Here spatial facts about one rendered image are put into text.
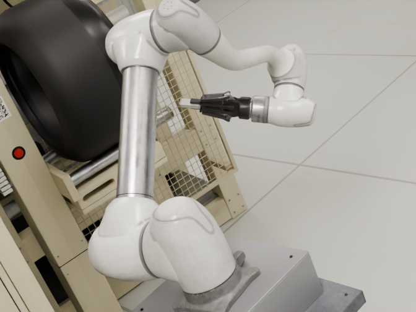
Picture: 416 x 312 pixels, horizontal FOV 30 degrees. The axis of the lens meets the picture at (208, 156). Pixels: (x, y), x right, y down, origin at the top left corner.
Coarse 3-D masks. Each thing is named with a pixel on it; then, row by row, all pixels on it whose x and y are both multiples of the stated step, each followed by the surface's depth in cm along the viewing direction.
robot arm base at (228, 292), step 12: (240, 252) 206; (240, 264) 205; (240, 276) 196; (252, 276) 197; (216, 288) 191; (228, 288) 192; (240, 288) 194; (180, 300) 200; (192, 300) 194; (204, 300) 192; (216, 300) 192; (228, 300) 191
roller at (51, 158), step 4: (48, 152) 285; (52, 152) 285; (44, 156) 284; (48, 156) 284; (52, 156) 284; (56, 156) 285; (60, 156) 286; (44, 160) 283; (48, 160) 283; (52, 160) 284; (56, 160) 285; (52, 164) 286
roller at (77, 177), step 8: (104, 152) 267; (112, 152) 266; (96, 160) 264; (104, 160) 264; (112, 160) 266; (80, 168) 262; (88, 168) 262; (96, 168) 263; (72, 176) 260; (80, 176) 261; (88, 176) 262
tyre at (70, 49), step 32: (32, 0) 254; (64, 0) 249; (0, 32) 252; (32, 32) 241; (64, 32) 242; (96, 32) 244; (0, 64) 272; (32, 64) 241; (64, 64) 239; (96, 64) 243; (32, 96) 290; (64, 96) 240; (96, 96) 244; (64, 128) 250; (96, 128) 249
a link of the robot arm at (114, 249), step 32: (128, 32) 217; (128, 64) 216; (160, 64) 218; (128, 96) 213; (128, 128) 210; (128, 160) 208; (128, 192) 205; (128, 224) 199; (96, 256) 202; (128, 256) 196
